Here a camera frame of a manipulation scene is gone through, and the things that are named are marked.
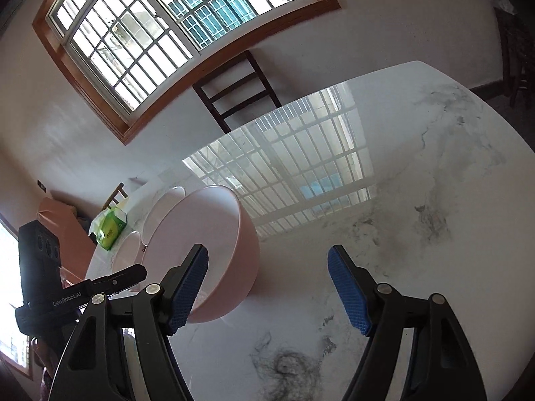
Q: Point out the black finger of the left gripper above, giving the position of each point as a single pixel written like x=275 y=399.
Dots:
x=119 y=281

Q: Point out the large pink bowl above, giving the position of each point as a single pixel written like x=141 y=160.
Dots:
x=213 y=217

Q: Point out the small pink rabbit bowl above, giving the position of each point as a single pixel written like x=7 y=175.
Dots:
x=130 y=252

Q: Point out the white bowl blue print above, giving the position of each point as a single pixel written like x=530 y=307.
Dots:
x=158 y=212

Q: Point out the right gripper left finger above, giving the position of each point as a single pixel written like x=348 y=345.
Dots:
x=94 y=364

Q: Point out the black wall switch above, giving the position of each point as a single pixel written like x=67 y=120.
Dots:
x=41 y=186

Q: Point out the dark wooden ladder-back chair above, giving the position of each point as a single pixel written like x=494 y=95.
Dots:
x=256 y=75

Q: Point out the light wooden chair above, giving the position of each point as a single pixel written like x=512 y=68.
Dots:
x=118 y=194

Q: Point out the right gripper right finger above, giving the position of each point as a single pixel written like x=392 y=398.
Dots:
x=441 y=366

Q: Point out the wood framed barred window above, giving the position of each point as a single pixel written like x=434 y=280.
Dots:
x=129 y=59

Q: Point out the green tissue pack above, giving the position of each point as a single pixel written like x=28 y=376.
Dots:
x=108 y=226

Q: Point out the side window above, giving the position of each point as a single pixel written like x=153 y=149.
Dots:
x=15 y=346

